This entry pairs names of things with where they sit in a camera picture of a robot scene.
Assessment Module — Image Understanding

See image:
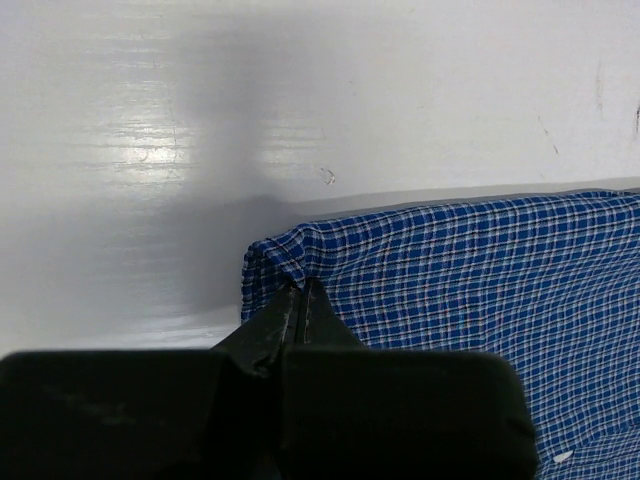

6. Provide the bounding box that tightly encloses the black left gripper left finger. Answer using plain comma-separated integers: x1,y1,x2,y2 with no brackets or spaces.
1,287,302,479

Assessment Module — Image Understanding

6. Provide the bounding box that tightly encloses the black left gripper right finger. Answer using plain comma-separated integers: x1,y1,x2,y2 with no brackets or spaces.
279,280,538,479

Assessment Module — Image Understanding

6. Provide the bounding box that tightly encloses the blue checkered long sleeve shirt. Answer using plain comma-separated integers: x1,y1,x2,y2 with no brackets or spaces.
241,190,639,479

